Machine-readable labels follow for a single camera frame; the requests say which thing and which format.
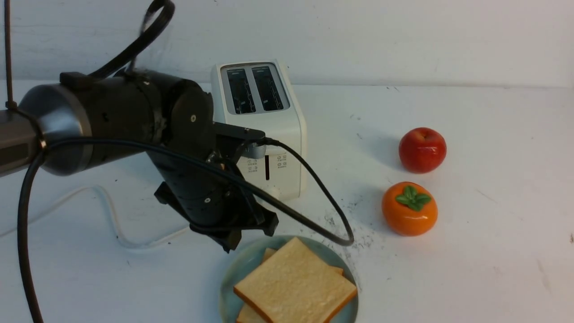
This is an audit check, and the toast slice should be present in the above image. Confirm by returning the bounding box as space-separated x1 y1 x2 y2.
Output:
220 236 358 323
233 245 357 323

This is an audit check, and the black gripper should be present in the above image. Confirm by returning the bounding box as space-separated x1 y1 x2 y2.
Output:
148 122 278 252

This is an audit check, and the orange persimmon with green leaf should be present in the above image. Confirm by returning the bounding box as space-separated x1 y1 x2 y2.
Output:
381 182 439 236

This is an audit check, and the white two-slot toaster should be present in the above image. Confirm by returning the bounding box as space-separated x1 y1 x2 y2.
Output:
211 60 307 201

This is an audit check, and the white toaster power cord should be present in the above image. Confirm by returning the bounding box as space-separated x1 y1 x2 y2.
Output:
0 184 191 250

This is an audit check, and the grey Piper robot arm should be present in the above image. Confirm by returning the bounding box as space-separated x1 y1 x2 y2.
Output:
1 71 278 252

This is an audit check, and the red apple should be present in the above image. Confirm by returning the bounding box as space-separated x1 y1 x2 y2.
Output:
398 127 447 174

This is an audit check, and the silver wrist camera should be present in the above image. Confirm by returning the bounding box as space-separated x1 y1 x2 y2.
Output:
241 143 267 159

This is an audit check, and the light blue round plate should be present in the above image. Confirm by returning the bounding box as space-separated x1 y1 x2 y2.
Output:
218 235 356 323

